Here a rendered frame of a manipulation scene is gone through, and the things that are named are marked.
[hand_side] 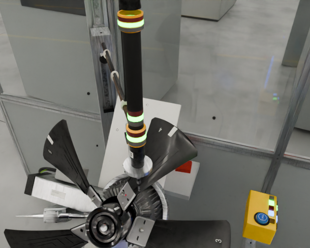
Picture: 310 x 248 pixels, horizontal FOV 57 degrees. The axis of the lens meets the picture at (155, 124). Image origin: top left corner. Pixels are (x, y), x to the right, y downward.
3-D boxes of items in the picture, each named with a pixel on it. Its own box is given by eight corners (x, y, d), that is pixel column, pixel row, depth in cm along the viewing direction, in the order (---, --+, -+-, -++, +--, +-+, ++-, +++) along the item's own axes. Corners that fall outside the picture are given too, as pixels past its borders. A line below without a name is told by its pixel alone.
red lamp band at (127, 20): (115, 15, 49) (115, 11, 49) (140, 14, 50) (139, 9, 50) (120, 23, 46) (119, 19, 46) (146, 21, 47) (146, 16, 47)
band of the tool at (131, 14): (116, 26, 51) (115, 10, 49) (140, 24, 52) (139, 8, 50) (121, 35, 47) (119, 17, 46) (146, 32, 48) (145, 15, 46)
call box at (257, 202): (245, 205, 119) (250, 188, 113) (270, 212, 116) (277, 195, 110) (241, 239, 107) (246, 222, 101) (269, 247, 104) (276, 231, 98)
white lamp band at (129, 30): (116, 25, 50) (115, 20, 50) (140, 22, 51) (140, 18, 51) (120, 33, 47) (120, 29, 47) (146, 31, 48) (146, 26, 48)
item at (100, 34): (92, 46, 118) (89, 25, 113) (109, 44, 120) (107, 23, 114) (95, 55, 110) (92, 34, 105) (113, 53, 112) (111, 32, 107)
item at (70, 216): (104, 218, 98) (17, 218, 107) (104, 212, 99) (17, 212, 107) (101, 220, 96) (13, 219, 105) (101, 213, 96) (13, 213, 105)
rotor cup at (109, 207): (95, 232, 96) (74, 245, 83) (104, 190, 96) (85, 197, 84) (135, 246, 92) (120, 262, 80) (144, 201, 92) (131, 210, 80)
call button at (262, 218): (256, 213, 104) (257, 210, 103) (267, 216, 103) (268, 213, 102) (255, 222, 101) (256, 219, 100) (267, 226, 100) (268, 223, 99)
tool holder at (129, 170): (119, 155, 73) (116, 124, 67) (146, 149, 75) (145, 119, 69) (126, 180, 66) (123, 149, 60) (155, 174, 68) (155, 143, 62)
